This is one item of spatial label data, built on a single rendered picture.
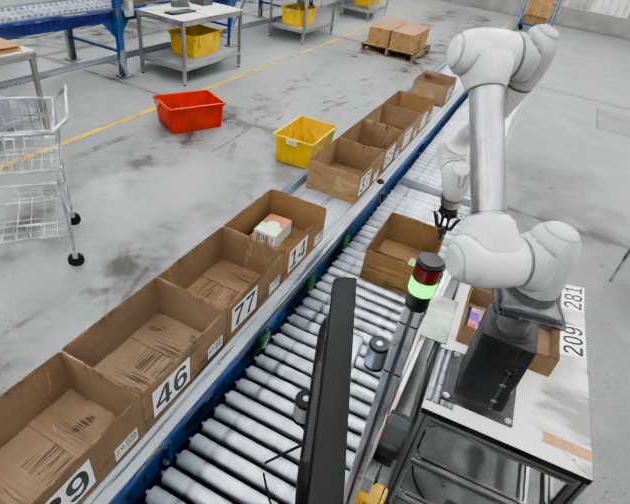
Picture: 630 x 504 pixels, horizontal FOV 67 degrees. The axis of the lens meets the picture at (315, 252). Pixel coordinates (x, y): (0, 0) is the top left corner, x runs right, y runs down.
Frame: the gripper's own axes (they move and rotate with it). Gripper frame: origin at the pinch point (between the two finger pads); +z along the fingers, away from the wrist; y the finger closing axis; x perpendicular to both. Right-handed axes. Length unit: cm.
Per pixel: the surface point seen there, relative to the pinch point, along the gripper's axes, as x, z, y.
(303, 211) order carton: -19, -5, -61
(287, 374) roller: -91, -5, -29
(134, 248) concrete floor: -27, 98, -199
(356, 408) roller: -91, -5, -2
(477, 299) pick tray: -14.5, 18.6, 25.1
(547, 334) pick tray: -17, 21, 57
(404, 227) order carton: 12.6, 21.2, -20.0
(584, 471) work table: -75, 1, 74
